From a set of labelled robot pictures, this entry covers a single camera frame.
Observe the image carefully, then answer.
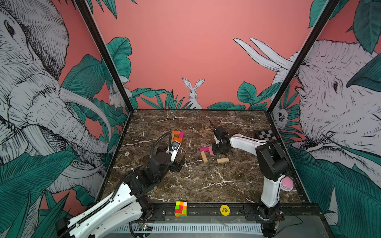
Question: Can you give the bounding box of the black front rail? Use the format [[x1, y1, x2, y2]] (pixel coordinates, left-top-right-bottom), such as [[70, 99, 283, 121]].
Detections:
[[148, 202, 323, 223]]

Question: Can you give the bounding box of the black white checkerboard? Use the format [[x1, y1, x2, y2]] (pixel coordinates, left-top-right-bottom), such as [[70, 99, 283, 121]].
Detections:
[[255, 129, 277, 141]]

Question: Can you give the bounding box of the colourful puzzle cube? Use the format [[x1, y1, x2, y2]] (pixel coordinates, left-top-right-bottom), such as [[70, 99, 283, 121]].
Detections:
[[174, 201, 188, 217]]

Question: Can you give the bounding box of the small circuit board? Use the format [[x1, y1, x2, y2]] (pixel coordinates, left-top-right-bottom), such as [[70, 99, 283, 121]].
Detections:
[[136, 224, 153, 233]]

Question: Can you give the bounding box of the yellow big blind chip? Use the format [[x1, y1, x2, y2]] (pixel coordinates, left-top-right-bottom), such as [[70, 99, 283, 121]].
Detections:
[[220, 204, 230, 216]]

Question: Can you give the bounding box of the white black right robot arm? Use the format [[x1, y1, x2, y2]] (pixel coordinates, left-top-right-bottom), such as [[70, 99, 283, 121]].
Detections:
[[212, 127, 290, 222]]

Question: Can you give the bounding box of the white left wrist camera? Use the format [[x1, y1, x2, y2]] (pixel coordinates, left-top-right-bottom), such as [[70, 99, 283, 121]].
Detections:
[[166, 140, 181, 162]]

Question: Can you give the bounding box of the natural wood block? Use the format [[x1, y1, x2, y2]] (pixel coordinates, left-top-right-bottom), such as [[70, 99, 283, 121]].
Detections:
[[200, 151, 208, 163], [217, 158, 230, 164]]

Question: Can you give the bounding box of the white ventilation grille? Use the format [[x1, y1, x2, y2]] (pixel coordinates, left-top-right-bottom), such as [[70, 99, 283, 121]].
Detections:
[[132, 223, 263, 235]]

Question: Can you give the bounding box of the pink block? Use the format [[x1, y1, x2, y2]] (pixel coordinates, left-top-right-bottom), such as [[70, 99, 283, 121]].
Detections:
[[208, 146, 214, 155]]

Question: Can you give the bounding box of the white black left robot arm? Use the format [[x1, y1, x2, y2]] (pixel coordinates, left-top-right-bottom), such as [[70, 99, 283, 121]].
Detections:
[[56, 131, 185, 238]]

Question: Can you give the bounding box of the pink round button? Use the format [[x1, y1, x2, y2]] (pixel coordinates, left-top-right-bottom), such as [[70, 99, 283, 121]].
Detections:
[[280, 177, 294, 191]]

